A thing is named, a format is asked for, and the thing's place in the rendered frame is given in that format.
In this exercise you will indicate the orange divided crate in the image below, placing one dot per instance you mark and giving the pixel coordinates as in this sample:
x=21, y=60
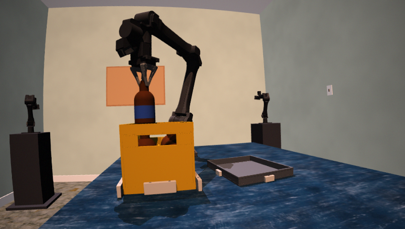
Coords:
x=141, y=164

